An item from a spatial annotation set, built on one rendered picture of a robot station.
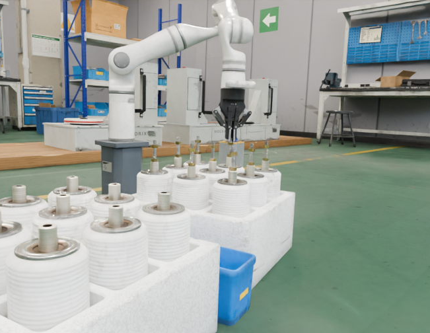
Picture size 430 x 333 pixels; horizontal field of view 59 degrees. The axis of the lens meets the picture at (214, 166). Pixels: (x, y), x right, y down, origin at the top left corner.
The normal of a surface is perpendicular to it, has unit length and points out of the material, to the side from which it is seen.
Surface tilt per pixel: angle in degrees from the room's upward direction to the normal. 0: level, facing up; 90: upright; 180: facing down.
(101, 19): 88
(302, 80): 90
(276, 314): 0
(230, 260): 88
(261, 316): 0
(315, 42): 90
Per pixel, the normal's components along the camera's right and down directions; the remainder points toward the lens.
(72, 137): -0.69, 0.08
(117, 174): 0.00, 0.09
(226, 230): -0.46, 0.12
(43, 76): 0.72, 0.13
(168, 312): 0.87, 0.11
